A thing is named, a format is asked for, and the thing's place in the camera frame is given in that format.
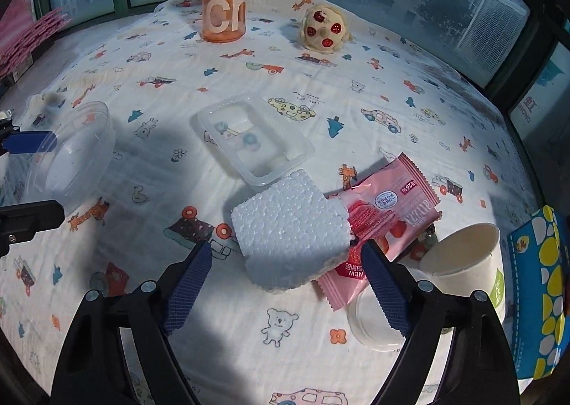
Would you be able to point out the blue yellow tissue box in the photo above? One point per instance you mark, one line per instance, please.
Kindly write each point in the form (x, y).
(539, 255)

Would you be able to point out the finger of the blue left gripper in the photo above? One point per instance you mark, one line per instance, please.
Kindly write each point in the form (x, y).
(31, 217)
(29, 142)

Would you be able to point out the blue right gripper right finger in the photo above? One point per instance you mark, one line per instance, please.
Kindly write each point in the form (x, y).
(384, 285)

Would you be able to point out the small clear round lid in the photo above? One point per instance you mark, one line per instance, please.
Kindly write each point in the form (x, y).
(369, 325)

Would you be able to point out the pink snack wrapper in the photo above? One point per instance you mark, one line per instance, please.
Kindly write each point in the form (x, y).
(390, 207)

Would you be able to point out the white paper cup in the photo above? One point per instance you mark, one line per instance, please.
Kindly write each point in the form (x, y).
(468, 260)

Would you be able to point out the white styrofoam block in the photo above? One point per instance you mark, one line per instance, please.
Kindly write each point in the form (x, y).
(291, 234)

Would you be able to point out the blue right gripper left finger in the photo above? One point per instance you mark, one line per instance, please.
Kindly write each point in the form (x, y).
(182, 283)

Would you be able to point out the small clear plastic tray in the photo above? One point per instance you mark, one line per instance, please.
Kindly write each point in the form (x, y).
(261, 145)

